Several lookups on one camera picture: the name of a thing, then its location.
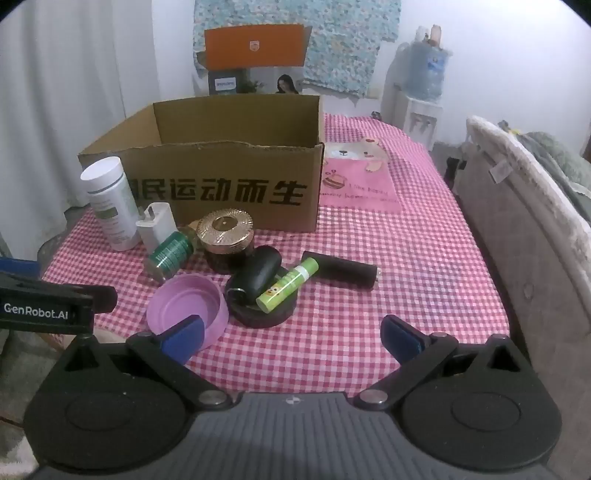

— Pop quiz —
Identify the blue water jug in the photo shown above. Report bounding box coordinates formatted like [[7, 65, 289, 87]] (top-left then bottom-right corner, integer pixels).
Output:
[[406, 39, 453, 102]]

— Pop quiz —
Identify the pink checkered tablecloth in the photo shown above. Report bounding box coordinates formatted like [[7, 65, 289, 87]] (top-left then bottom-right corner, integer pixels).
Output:
[[39, 113, 513, 400]]

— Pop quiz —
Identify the white water dispenser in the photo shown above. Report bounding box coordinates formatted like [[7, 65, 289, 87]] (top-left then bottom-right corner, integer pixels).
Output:
[[399, 90, 444, 151]]

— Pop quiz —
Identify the purple plastic bowl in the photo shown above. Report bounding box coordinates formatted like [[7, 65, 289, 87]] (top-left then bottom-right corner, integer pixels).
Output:
[[145, 273, 229, 349]]

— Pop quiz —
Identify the black cylinder handle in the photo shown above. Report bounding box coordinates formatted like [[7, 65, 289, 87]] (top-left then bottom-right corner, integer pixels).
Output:
[[301, 250, 382, 291]]

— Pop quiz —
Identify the grey blanket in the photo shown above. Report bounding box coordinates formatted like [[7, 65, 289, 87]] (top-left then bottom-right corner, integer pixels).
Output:
[[522, 131, 591, 199]]

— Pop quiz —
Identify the green lip balm tube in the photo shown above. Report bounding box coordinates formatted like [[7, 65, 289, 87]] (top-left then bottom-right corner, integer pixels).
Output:
[[256, 257, 320, 313]]

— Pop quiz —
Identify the bed with blankets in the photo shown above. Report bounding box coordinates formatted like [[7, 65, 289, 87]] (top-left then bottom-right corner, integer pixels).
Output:
[[466, 115, 591, 296]]

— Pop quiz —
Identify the small green bottle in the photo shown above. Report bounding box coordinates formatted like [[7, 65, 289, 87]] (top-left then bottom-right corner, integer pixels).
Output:
[[145, 229, 195, 283]]

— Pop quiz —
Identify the floral wall cloth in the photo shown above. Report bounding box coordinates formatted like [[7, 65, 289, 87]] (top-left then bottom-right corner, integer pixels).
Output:
[[191, 0, 402, 99]]

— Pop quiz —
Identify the gold faceted round lid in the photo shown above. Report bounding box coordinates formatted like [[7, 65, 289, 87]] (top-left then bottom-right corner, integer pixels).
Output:
[[196, 209, 256, 273]]

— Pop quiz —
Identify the grey mattress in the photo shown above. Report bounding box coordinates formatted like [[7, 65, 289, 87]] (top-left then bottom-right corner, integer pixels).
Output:
[[455, 115, 591, 480]]

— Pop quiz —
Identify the orange printed appliance box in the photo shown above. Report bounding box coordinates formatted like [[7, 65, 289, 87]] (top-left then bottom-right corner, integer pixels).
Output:
[[196, 23, 312, 97]]

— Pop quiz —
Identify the white curtain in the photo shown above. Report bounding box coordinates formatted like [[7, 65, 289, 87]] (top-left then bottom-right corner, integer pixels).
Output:
[[0, 0, 195, 217]]

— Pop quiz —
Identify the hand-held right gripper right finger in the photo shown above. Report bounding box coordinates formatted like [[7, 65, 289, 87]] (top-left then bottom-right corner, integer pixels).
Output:
[[355, 315, 532, 411]]

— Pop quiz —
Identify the white charger plug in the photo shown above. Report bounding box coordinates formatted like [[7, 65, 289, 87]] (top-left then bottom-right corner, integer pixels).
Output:
[[135, 203, 178, 254]]

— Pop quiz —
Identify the brown cardboard box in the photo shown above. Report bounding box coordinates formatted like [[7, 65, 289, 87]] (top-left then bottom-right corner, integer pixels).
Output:
[[78, 95, 326, 234]]

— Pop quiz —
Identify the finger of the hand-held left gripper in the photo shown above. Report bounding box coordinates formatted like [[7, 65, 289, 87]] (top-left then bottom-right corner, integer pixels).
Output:
[[0, 257, 41, 279]]

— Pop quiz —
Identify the white bottle with green label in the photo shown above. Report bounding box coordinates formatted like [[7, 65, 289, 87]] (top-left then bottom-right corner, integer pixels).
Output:
[[81, 157, 141, 251]]

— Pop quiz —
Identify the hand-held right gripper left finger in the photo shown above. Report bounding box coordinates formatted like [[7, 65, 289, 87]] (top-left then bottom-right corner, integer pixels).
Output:
[[58, 314, 236, 411]]

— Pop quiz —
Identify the pink paper sheet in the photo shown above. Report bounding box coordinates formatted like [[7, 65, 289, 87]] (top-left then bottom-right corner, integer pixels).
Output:
[[318, 136, 402, 214]]

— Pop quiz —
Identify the black tape roll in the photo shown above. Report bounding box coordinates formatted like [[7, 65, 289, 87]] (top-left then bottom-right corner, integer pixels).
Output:
[[225, 272, 298, 329]]

